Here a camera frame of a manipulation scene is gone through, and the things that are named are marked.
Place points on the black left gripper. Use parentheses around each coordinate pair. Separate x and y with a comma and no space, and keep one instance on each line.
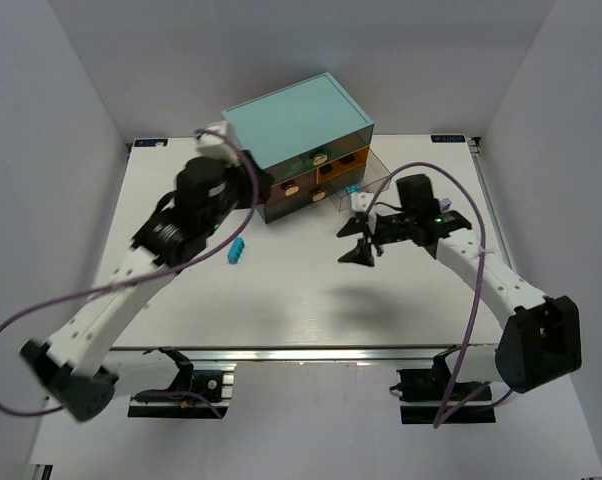
(256,180)

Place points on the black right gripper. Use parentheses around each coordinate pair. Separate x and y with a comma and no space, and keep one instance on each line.
(374,238)

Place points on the long teal lego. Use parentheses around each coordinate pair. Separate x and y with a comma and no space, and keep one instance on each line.
(235,251)

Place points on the transparent drawer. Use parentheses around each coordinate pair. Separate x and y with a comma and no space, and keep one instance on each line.
(366,178)

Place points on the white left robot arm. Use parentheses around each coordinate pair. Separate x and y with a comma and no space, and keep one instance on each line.
(76,364)

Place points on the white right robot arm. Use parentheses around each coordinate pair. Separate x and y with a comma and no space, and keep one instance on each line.
(541,339)

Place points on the teal drawer cabinet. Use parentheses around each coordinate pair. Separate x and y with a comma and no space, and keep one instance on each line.
(312,137)

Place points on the left blue label sticker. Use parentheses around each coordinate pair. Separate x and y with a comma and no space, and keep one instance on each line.
(150,143)

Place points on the blue label sticker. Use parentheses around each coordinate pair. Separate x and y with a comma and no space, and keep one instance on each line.
(447,138)
(150,143)

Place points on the right blue label sticker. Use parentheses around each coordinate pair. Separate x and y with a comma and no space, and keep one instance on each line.
(447,138)

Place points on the aluminium table front rail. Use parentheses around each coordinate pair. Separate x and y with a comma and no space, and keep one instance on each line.
(316,355)

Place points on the aluminium table rail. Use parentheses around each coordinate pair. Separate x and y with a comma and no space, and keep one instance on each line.
(316,355)
(475,152)

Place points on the aluminium table right rail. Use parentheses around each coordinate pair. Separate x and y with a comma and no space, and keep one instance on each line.
(475,152)

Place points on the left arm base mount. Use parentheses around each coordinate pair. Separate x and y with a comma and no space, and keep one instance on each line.
(194,393)

